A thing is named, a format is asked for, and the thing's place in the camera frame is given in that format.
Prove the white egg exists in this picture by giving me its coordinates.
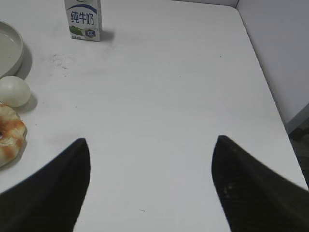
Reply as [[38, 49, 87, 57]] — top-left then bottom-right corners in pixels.
[[0, 76, 31, 107]]

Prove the beige round plate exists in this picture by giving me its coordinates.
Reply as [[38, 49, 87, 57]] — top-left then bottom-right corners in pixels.
[[0, 21, 24, 78]]

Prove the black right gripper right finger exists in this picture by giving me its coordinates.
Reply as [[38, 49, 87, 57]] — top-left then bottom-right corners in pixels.
[[211, 135, 309, 232]]

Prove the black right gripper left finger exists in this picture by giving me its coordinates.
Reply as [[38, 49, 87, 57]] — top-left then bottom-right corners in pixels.
[[0, 138, 91, 232]]

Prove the orange striped ring bread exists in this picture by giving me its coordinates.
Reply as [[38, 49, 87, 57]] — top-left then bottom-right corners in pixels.
[[0, 104, 26, 167]]

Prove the white blue milk carton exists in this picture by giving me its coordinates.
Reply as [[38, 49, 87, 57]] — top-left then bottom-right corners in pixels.
[[64, 0, 102, 42]]

